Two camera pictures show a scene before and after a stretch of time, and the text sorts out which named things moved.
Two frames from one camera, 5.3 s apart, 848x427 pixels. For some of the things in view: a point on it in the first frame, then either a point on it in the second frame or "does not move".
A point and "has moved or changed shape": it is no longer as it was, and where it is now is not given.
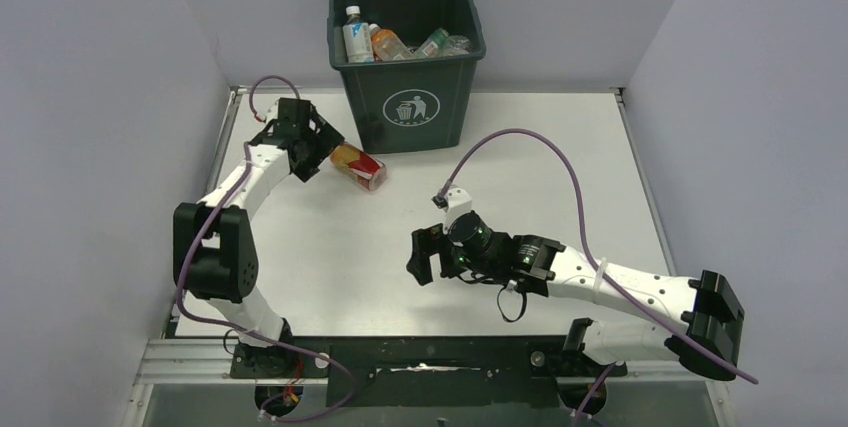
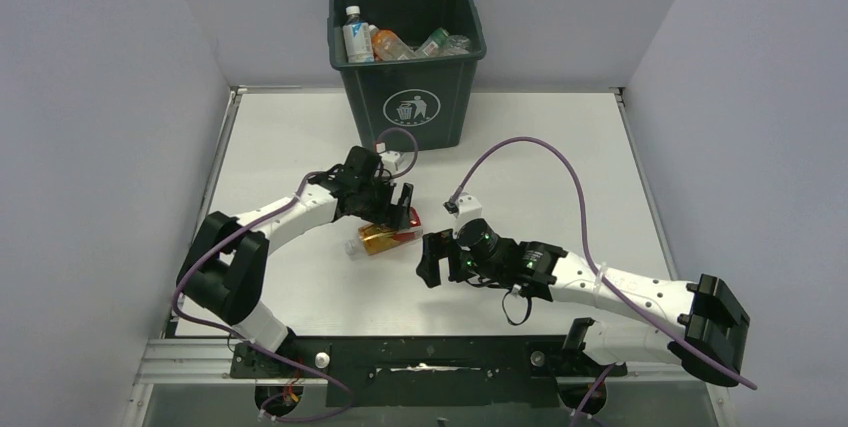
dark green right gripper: (424, 371) does not move
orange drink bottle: (387, 46) does not move
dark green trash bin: (413, 102) does not move
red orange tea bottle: (360, 166) has moved or changed shape
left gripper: (325, 139) -> (395, 215)
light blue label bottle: (357, 35) does not move
